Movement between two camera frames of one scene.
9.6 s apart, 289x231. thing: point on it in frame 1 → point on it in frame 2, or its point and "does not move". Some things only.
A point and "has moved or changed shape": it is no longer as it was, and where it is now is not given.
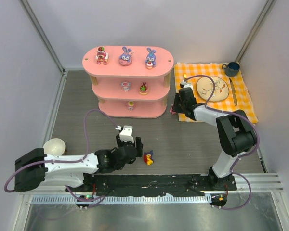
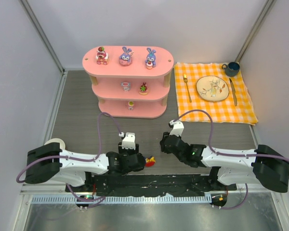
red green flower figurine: (143, 88) does not move
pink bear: (101, 57) does not move
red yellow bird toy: (148, 158) has moved or changed shape
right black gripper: (177, 106) → (170, 143)
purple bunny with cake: (150, 62) does not move
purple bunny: (125, 58) does not move
